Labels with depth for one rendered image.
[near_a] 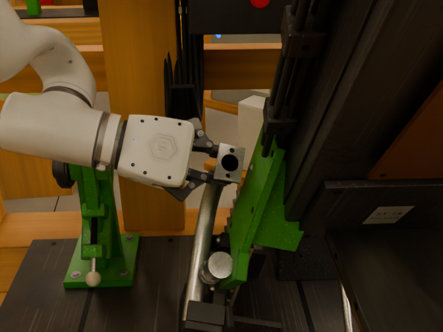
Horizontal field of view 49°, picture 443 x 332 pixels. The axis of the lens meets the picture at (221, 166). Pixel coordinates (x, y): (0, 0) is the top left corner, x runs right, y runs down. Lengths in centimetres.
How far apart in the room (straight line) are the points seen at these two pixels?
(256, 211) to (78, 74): 33
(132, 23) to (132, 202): 39
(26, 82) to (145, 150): 48
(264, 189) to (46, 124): 30
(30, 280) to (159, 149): 45
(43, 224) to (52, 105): 55
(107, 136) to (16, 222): 60
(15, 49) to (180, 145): 25
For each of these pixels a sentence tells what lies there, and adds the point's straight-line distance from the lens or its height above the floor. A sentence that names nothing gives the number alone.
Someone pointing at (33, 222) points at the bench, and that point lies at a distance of 123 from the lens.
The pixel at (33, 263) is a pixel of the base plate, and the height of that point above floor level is 90.
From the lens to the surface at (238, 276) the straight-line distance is 69.
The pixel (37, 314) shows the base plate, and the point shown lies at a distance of 96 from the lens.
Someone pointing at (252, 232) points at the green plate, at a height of 114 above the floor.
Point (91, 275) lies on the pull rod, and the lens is 92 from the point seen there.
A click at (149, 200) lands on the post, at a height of 96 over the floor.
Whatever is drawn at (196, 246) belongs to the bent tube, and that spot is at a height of 104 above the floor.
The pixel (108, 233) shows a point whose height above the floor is 100.
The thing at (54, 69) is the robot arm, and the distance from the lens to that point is 75.
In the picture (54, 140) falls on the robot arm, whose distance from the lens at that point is 69.
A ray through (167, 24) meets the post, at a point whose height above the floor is 135.
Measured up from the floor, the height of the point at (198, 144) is 123.
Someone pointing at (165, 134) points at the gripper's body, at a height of 125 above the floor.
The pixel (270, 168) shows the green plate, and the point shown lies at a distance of 62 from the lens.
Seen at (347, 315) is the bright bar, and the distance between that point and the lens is 73.
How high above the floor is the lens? 154
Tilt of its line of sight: 28 degrees down
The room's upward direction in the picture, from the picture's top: straight up
